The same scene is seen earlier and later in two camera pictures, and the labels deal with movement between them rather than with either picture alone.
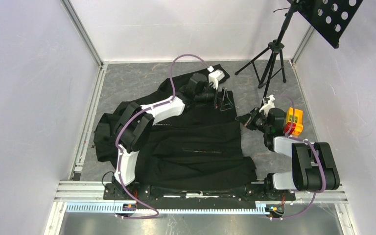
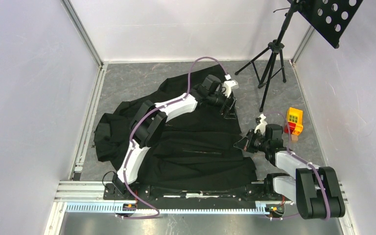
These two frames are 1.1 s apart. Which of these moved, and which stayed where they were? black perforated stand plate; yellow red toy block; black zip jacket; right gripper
Moved: right gripper
Stayed: black perforated stand plate; yellow red toy block; black zip jacket
